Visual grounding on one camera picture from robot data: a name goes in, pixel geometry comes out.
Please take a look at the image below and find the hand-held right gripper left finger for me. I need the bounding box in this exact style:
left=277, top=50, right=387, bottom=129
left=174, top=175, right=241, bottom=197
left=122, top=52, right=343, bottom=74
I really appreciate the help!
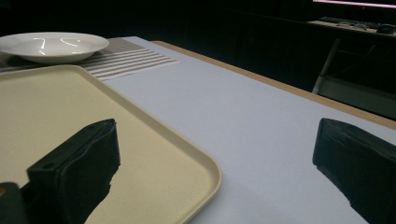
left=20, top=118, right=121, bottom=224

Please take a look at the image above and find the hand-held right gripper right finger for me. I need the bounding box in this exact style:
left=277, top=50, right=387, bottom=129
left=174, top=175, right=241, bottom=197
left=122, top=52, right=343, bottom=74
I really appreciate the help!
left=312, top=118, right=396, bottom=224

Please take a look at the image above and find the beige plastic tray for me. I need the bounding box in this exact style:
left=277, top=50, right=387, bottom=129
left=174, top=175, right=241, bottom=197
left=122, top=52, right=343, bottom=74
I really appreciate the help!
left=0, top=64, right=223, bottom=224

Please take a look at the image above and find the white metal stand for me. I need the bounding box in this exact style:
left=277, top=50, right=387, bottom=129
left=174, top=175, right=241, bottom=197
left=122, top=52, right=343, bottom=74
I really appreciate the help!
left=312, top=37, right=396, bottom=120

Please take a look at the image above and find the striped grey placemat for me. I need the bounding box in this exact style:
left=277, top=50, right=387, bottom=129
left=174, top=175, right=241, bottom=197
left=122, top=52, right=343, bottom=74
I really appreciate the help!
left=0, top=37, right=180, bottom=82

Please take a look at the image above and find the white ceramic plate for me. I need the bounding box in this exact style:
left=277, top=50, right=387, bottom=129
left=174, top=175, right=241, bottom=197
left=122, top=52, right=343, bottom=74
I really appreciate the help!
left=0, top=32, right=110, bottom=65

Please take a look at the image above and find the background desk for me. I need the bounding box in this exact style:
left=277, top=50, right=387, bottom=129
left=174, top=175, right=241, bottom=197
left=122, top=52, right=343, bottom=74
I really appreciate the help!
left=306, top=19, right=396, bottom=39

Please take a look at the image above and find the dark keyboard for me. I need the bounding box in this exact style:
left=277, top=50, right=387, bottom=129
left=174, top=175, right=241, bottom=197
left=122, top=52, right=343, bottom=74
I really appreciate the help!
left=318, top=16, right=381, bottom=30

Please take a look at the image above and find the monitor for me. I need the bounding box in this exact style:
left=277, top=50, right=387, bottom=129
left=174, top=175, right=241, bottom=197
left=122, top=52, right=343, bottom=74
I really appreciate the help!
left=312, top=0, right=396, bottom=9

